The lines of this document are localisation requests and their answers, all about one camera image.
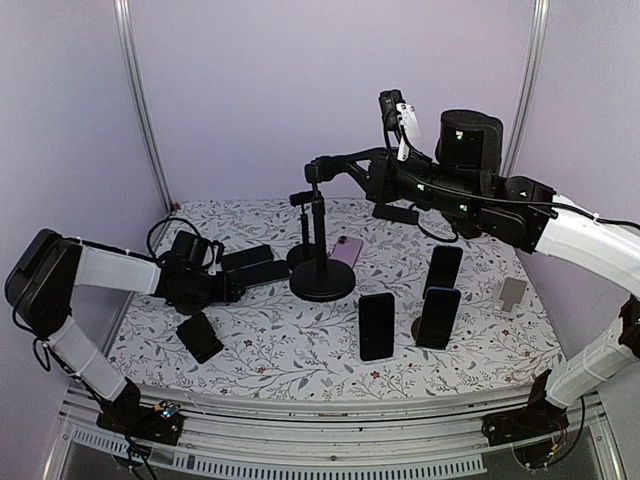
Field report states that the white folding stand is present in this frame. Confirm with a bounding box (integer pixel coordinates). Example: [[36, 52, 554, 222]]
[[493, 277, 528, 318]]

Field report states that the floral patterned table mat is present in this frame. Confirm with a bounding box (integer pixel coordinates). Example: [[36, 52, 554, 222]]
[[108, 199, 563, 401]]

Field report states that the black folding stand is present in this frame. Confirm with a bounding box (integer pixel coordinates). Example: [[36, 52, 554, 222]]
[[411, 319, 421, 345]]

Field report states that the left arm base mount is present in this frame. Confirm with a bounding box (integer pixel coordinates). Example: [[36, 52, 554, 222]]
[[96, 382, 185, 446]]

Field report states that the pink smartphone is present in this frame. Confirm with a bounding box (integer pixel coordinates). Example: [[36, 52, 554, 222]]
[[329, 235, 364, 268]]

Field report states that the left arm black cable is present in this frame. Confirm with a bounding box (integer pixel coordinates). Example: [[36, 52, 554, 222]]
[[146, 217, 201, 261]]

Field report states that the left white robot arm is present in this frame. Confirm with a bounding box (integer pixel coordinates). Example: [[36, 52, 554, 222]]
[[4, 228, 246, 434]]

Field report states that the black phone small left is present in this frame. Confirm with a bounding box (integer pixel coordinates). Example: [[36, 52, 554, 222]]
[[176, 312, 224, 364]]

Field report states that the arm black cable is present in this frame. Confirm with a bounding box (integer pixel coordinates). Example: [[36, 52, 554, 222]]
[[382, 114, 640, 241], [146, 217, 201, 261]]

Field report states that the blue-edged phone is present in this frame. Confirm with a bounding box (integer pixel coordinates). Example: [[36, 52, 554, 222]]
[[423, 245, 463, 297], [416, 287, 461, 350]]

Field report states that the aluminium frame post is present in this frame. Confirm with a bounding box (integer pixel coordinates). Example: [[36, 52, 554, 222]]
[[113, 0, 174, 212], [499, 0, 550, 176]]

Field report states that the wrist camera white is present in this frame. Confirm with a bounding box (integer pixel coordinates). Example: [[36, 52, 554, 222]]
[[378, 89, 422, 162], [170, 230, 225, 273]]

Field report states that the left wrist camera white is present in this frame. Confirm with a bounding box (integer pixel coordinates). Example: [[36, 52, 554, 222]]
[[170, 230, 225, 273]]

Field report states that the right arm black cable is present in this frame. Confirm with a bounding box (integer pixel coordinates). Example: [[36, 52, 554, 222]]
[[382, 114, 640, 241]]

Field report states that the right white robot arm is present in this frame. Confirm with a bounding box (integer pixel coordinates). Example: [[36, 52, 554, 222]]
[[304, 110, 639, 436]]

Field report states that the aluminium front rail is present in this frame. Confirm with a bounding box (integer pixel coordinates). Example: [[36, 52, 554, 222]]
[[43, 386, 627, 479]]

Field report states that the right aluminium frame post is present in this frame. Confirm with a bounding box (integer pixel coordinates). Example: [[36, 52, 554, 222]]
[[499, 0, 550, 176]]

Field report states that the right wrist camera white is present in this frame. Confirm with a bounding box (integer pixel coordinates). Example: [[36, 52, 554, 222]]
[[378, 89, 422, 162]]

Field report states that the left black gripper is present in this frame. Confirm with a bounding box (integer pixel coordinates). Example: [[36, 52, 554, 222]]
[[185, 269, 247, 304]]

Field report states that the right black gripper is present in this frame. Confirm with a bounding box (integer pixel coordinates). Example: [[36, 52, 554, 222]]
[[342, 145, 480, 221]]

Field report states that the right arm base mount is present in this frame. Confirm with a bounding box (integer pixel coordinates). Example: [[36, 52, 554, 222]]
[[481, 369, 569, 470]]

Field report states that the tall black phone stand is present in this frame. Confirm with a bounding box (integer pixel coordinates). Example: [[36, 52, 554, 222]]
[[289, 156, 356, 303], [286, 191, 316, 272]]

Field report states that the left aluminium frame post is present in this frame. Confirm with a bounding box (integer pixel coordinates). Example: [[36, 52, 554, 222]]
[[113, 0, 174, 212]]

